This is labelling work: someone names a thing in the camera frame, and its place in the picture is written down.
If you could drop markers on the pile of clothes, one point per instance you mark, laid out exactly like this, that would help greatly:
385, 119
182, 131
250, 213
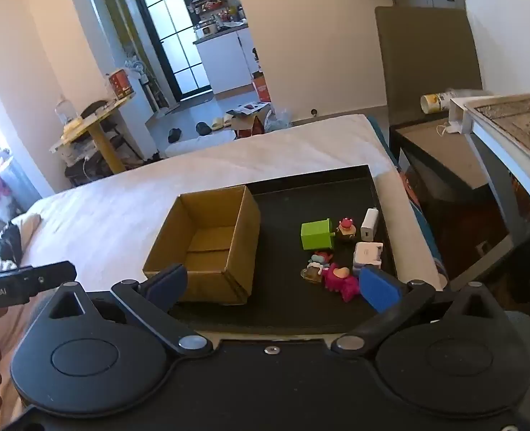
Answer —
4, 233

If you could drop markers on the white face mask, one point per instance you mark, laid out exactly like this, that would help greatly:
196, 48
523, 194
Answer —
445, 128

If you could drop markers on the yellow round table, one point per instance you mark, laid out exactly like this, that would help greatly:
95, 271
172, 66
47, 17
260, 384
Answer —
101, 139

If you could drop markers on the green cube box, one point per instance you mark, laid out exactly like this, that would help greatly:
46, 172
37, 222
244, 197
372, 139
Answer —
316, 235

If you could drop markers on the black slipper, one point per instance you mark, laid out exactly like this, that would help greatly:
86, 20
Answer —
203, 129
174, 135

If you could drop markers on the orange box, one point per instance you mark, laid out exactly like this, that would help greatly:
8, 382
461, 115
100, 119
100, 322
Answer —
261, 89

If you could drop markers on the printed desk mat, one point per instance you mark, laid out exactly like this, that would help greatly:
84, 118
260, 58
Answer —
521, 125

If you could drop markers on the brown cardboard box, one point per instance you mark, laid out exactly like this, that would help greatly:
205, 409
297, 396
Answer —
202, 215

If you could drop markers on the white carton box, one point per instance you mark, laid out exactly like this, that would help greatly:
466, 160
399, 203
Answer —
458, 114

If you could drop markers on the open cardboard box with papers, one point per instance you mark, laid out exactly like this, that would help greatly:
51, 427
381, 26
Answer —
247, 123

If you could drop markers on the blue-haired figurine with mug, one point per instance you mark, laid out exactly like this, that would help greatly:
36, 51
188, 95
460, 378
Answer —
314, 271

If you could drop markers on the glass jar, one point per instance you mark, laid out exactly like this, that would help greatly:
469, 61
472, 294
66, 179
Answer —
63, 112

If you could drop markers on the white floor rug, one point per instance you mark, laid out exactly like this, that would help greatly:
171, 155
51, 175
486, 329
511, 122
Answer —
193, 147

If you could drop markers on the yellow slipper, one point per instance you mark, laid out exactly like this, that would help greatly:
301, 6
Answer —
217, 124
228, 121

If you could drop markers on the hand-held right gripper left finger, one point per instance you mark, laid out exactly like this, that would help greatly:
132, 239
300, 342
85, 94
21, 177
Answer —
166, 283

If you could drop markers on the small red bear figurine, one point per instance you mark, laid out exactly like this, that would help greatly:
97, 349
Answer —
346, 229

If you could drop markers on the black tray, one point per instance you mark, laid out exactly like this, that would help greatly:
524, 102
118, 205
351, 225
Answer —
283, 233

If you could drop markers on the pink bear toy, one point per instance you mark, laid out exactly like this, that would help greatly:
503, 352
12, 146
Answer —
339, 280

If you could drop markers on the white desk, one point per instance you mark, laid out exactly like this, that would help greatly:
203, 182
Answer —
503, 152

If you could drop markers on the red box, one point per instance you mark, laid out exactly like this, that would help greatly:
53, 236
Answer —
121, 84

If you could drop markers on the dark side table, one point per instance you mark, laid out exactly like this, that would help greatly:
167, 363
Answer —
444, 152

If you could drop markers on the clear plastic bag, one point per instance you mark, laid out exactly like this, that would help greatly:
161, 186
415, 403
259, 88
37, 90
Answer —
279, 120

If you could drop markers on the white kitchen cabinet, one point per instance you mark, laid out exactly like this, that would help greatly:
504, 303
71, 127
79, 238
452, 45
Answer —
224, 63

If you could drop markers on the white charger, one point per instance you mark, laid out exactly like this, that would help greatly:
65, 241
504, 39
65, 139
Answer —
369, 224

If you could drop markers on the olive high-back chair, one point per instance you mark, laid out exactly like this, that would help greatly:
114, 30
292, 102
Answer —
426, 58

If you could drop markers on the yellow label cup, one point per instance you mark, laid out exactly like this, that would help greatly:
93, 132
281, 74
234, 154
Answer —
433, 102

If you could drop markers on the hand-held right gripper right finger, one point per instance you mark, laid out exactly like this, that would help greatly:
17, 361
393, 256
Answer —
379, 288

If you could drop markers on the black framed glass door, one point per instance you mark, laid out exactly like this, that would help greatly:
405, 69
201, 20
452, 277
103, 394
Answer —
166, 31

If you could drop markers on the white grey cube toy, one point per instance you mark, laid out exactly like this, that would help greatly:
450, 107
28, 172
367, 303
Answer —
367, 256

